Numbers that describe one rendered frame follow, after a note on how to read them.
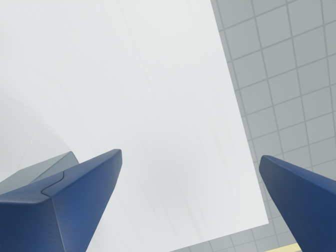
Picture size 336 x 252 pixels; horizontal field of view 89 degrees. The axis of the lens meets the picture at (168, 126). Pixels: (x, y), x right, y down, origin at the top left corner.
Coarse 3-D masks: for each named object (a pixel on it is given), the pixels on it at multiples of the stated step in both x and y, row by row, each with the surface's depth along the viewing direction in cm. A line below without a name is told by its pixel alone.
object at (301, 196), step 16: (272, 160) 9; (272, 176) 9; (288, 176) 8; (304, 176) 7; (320, 176) 7; (272, 192) 9; (288, 192) 8; (304, 192) 7; (320, 192) 6; (288, 208) 8; (304, 208) 7; (320, 208) 6; (288, 224) 8; (304, 224) 7; (320, 224) 6; (304, 240) 7; (320, 240) 6
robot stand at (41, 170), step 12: (60, 156) 37; (72, 156) 38; (24, 168) 39; (36, 168) 35; (48, 168) 31; (60, 168) 34; (12, 180) 33; (24, 180) 29; (36, 180) 28; (0, 192) 28
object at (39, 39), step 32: (0, 0) 31; (32, 0) 31; (64, 0) 31; (0, 32) 32; (32, 32) 32; (64, 32) 32; (0, 64) 34; (32, 64) 34; (0, 96) 35; (32, 96) 35; (0, 128) 37; (32, 128) 37; (0, 160) 40
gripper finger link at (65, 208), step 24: (72, 168) 7; (96, 168) 7; (120, 168) 10; (24, 192) 5; (48, 192) 5; (72, 192) 6; (96, 192) 7; (0, 216) 4; (24, 216) 4; (48, 216) 5; (72, 216) 6; (96, 216) 7; (0, 240) 4; (24, 240) 4; (48, 240) 5; (72, 240) 6
